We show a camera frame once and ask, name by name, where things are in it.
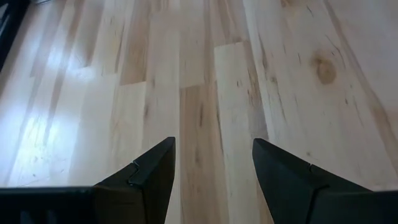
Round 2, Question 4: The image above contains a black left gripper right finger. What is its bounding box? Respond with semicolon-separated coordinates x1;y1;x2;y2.
252;138;371;224

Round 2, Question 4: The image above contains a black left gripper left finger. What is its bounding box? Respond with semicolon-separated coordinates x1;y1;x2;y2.
93;136;176;224

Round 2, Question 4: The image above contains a black aluminium table frame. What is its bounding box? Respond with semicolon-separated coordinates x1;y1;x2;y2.
0;0;31;73

